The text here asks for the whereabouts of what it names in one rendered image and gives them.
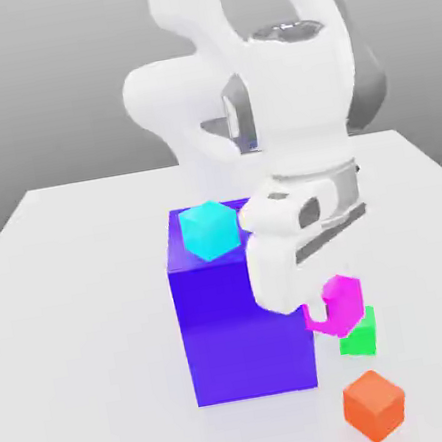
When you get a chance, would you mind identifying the small orange cube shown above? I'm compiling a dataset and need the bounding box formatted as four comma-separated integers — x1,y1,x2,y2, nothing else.
336,363,414,442

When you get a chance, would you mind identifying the small cyan cube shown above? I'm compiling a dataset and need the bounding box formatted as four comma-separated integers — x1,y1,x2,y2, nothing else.
176,195,245,267

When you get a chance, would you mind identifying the small magenta cube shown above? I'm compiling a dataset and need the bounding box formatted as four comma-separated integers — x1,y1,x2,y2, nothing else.
297,270,371,345

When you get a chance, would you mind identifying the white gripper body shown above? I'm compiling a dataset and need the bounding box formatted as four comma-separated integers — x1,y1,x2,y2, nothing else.
240,202,383,321

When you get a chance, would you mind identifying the large blue box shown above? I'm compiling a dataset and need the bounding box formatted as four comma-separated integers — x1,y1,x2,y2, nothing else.
156,189,324,411

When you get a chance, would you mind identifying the small green cube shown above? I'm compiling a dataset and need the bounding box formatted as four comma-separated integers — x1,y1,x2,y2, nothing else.
332,304,383,362

